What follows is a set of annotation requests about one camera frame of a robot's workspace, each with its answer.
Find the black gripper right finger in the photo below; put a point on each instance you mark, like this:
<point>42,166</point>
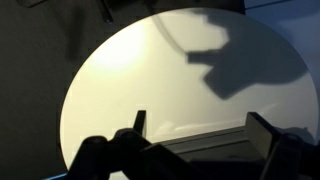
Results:
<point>266,136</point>

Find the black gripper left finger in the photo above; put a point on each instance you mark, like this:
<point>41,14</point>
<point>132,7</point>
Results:
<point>106,153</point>

